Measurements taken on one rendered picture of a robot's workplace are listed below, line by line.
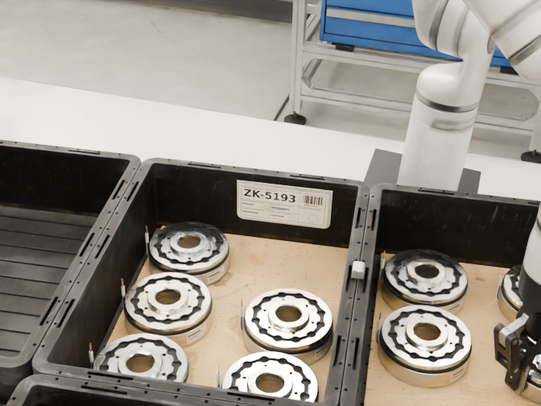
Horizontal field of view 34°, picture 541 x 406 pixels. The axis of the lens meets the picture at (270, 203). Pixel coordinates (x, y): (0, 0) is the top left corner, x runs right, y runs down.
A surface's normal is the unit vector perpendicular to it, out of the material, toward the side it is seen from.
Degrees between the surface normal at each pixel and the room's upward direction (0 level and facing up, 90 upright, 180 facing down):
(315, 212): 90
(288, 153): 0
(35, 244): 0
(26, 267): 0
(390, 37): 90
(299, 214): 90
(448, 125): 93
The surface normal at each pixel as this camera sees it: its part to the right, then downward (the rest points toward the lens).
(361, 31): -0.28, 0.54
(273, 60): 0.02, -0.82
